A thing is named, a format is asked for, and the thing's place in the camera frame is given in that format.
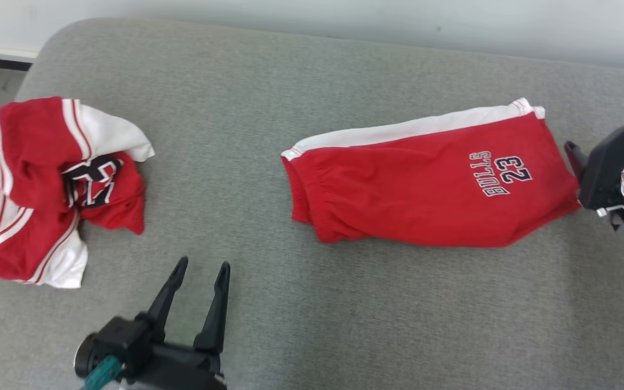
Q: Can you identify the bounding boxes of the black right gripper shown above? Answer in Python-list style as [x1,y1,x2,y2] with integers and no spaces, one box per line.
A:
[563,119,624,212]

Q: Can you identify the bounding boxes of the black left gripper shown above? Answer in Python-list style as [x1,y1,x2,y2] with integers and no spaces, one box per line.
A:
[121,256,232,390]

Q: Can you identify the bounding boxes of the red white Bulls shorts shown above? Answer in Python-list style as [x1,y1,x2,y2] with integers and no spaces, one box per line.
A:
[281,97,582,249]

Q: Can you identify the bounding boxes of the red white basketball jersey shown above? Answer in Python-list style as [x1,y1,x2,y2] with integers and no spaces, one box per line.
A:
[0,96,156,289]

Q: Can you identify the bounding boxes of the teal left camera connector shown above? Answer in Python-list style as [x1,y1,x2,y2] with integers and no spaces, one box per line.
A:
[81,354,124,390]

